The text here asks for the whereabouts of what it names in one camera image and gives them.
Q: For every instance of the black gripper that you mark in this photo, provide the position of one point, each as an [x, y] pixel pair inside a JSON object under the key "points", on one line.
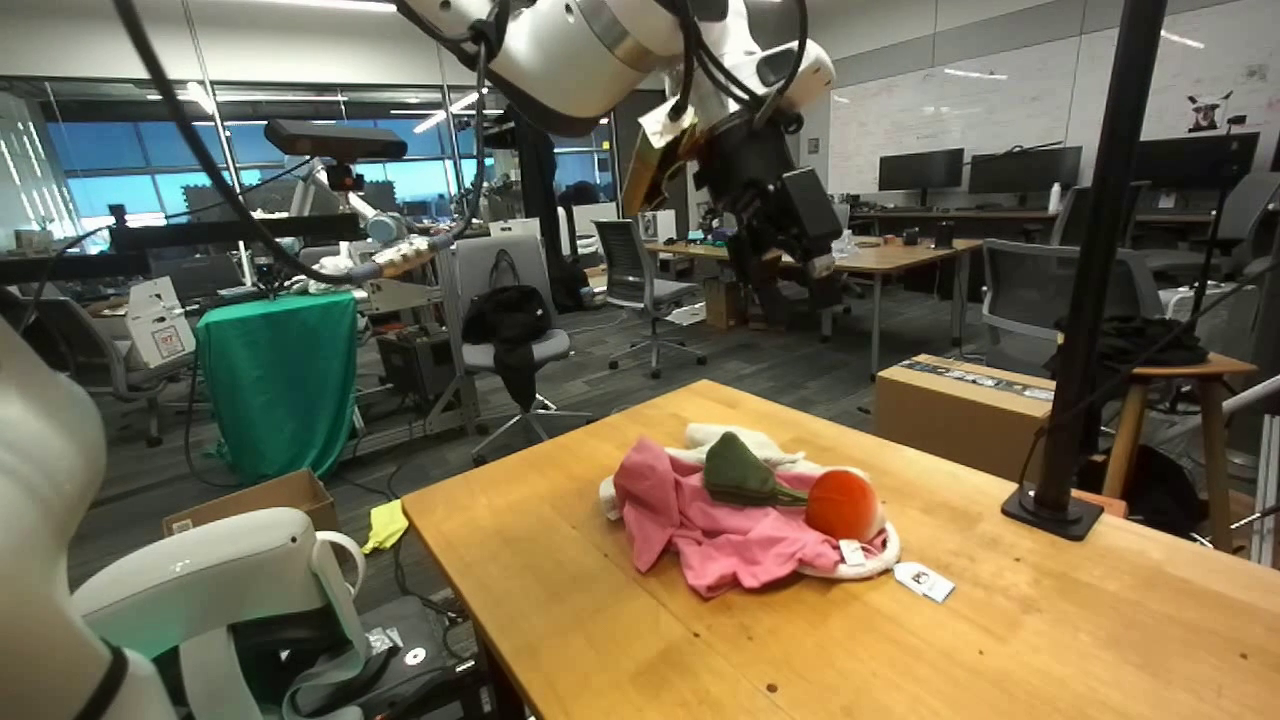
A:
{"points": [[746, 160]]}

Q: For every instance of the white terry towel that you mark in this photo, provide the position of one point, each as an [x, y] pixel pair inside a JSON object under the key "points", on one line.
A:
{"points": [[694, 440]]}

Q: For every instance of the pink shirt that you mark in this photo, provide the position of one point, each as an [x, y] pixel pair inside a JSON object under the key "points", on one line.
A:
{"points": [[720, 524]]}

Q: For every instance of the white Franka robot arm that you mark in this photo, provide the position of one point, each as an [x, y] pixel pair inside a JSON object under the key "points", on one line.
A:
{"points": [[574, 46]]}

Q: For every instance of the black computer monitor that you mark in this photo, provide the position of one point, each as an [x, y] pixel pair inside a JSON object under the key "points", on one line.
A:
{"points": [[922, 170], [1197, 160], [1024, 170]]}

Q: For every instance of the grey office chair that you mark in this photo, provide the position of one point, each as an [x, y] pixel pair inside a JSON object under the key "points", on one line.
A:
{"points": [[642, 282]]}

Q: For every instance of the cardboard box with black tape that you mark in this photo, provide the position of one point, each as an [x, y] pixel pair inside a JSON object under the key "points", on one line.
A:
{"points": [[962, 406]]}

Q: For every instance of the grey mesh chair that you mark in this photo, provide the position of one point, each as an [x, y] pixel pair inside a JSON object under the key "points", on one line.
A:
{"points": [[1052, 287]]}

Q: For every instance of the black vertical stand pole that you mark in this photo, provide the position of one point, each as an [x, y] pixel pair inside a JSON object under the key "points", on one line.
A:
{"points": [[1095, 266]]}

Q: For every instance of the white plate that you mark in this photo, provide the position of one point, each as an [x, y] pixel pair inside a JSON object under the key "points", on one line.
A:
{"points": [[883, 562]]}

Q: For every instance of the black jacket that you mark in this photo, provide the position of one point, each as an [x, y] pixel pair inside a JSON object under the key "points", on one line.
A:
{"points": [[1135, 341]]}

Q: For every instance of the wooden stool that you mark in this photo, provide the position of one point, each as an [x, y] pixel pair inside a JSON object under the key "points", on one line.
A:
{"points": [[1201, 385]]}

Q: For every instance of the yellow cloth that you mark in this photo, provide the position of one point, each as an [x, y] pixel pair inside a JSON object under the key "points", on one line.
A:
{"points": [[385, 524]]}

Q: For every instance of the green cloth cover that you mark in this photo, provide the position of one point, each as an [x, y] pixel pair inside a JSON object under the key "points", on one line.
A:
{"points": [[283, 385]]}

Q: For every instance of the black control box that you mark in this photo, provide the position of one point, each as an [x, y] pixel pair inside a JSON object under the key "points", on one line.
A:
{"points": [[402, 660]]}

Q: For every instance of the small cardboard box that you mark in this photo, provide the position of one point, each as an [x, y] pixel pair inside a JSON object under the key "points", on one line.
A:
{"points": [[254, 500]]}

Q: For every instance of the white paper sign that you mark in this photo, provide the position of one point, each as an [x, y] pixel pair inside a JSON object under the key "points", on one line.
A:
{"points": [[162, 323]]}

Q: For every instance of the wall whiteboard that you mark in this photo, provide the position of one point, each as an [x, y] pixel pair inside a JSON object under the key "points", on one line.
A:
{"points": [[1013, 100]]}

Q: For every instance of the black bar camera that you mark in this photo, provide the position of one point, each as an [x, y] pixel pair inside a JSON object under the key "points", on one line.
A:
{"points": [[333, 142]]}

